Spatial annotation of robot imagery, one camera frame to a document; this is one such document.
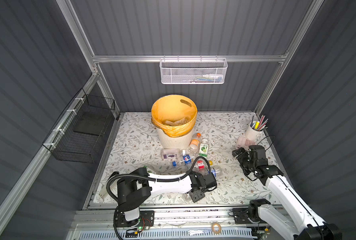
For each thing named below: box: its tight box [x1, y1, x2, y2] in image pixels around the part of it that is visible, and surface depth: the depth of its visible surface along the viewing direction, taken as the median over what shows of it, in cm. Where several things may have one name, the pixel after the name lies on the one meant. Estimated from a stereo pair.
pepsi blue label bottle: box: [182, 149, 192, 165], surface depth 91 cm
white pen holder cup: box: [245, 120, 264, 141], surface depth 101 cm
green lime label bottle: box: [198, 138, 209, 158], surface depth 98 cm
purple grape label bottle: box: [160, 148, 182, 162], surface depth 95 cm
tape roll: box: [211, 222, 222, 234], surface depth 72 cm
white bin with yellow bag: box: [151, 94, 198, 150], surface depth 91 cm
